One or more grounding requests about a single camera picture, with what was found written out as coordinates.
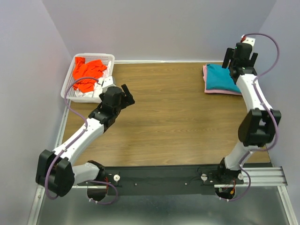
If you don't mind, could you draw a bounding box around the teal polo shirt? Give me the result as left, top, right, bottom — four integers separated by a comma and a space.
205, 64, 241, 95

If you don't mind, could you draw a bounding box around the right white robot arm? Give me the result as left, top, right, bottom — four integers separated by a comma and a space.
215, 41, 281, 184

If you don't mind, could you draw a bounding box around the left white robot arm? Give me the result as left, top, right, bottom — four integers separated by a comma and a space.
35, 84, 135, 197

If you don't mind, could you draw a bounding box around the white t shirt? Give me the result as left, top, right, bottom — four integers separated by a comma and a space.
72, 57, 113, 98

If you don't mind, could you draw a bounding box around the orange t shirt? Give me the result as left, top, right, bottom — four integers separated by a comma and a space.
73, 57, 107, 93

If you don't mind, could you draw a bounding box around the white plastic laundry basket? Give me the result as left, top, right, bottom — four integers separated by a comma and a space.
60, 53, 115, 103

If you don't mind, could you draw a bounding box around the folded pink t shirt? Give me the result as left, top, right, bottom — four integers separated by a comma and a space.
202, 65, 241, 96

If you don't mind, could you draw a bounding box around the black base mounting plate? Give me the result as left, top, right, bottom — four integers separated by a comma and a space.
105, 164, 243, 196

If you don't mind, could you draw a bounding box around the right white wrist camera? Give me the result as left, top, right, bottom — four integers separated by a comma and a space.
240, 35, 255, 47

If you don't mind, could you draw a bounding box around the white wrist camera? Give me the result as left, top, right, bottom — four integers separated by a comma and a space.
98, 76, 116, 91
240, 35, 255, 47

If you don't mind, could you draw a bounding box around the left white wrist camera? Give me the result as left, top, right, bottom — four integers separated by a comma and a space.
98, 76, 116, 91

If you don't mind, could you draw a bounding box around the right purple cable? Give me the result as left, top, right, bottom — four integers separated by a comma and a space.
217, 33, 281, 202

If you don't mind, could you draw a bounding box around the purple cable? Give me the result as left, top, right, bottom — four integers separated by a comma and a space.
45, 77, 119, 205
217, 33, 281, 202

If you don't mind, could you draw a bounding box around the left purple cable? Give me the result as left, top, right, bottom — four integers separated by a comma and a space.
45, 77, 119, 205

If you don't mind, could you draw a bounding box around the aluminium frame rail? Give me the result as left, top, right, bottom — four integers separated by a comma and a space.
29, 101, 297, 225

